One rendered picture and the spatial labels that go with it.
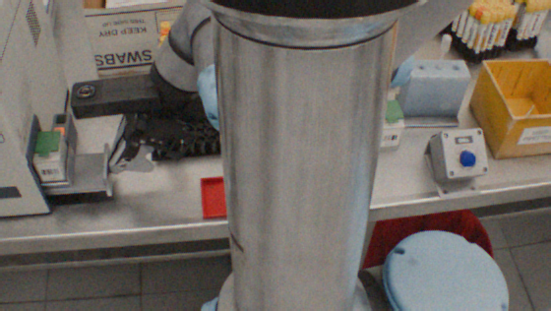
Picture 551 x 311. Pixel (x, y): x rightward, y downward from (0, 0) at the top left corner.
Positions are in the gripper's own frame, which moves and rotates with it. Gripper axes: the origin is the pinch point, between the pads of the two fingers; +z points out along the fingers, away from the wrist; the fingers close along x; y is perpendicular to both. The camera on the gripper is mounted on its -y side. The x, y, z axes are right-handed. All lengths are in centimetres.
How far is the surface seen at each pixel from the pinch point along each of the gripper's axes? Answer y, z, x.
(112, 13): -4.2, -7.7, 24.7
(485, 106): 52, -30, 5
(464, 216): 89, 6, 15
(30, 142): -12.4, -2.0, -1.4
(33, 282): 6, 103, 32
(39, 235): -7.5, 9.9, -8.0
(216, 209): 15.1, -3.4, -6.0
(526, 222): 149, 20, 34
